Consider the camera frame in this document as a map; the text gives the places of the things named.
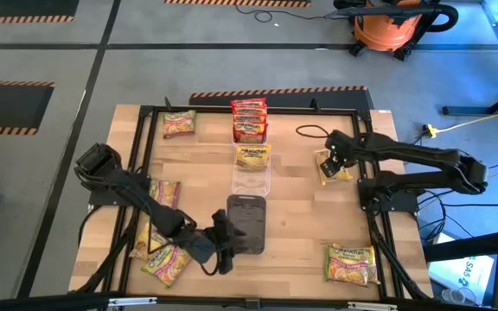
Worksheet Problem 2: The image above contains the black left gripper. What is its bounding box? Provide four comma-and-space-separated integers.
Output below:
186, 209, 248, 276

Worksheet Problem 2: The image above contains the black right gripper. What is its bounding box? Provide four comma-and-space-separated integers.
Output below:
320, 129, 358, 179

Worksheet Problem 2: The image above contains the yellow Maruchan noodle pack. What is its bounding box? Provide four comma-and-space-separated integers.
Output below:
129, 222, 170, 263
234, 144, 272, 172
314, 148, 354, 187
333, 243, 380, 285

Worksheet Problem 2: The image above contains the dark smoked plastic bin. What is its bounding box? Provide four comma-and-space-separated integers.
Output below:
225, 194, 268, 256

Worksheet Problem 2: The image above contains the clear plastic bin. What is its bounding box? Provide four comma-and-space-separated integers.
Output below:
230, 144, 272, 198

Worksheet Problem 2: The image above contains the black mat hazard-striped edge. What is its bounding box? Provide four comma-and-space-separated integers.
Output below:
0, 0, 80, 25
164, 0, 313, 9
188, 85, 375, 122
0, 79, 55, 136

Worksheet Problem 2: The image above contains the orange shop vacuum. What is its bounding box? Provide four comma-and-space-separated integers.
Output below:
347, 0, 427, 61

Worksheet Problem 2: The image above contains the black metal desk foot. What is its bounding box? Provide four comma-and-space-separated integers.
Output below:
441, 81, 498, 117

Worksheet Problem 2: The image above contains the clear plastic cup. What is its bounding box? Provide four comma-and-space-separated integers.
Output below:
441, 287, 477, 306

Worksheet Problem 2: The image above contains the black rig crossbar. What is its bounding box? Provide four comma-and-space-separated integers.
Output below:
0, 291, 498, 311

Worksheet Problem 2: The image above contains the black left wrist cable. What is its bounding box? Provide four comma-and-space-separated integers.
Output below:
146, 239, 222, 276

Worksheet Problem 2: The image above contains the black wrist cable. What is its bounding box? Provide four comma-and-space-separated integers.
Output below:
146, 239, 222, 276
295, 124, 331, 140

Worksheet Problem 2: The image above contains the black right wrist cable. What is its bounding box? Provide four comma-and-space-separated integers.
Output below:
295, 124, 331, 140

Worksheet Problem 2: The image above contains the black aluminium table frame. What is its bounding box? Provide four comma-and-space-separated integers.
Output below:
117, 97, 405, 303

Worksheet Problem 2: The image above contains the yellow extension cord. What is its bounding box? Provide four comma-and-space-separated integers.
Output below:
424, 105, 498, 139

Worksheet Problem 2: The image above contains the silver metal bracket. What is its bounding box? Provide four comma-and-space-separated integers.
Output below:
347, 301, 399, 311
107, 296, 158, 308

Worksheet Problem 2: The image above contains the black vacuum hose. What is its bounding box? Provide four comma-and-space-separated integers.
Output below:
324, 0, 460, 34

